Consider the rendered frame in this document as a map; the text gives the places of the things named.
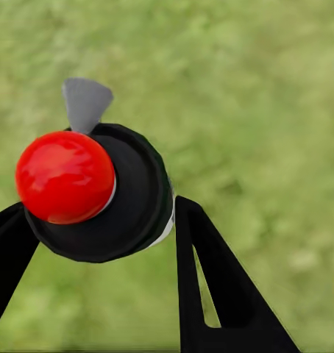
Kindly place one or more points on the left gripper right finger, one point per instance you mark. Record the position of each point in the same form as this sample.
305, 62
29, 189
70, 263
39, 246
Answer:
248, 325

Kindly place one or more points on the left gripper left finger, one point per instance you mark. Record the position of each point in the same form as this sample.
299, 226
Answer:
17, 245

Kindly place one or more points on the pesticide atomizer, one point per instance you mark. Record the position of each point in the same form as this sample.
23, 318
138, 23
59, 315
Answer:
96, 192

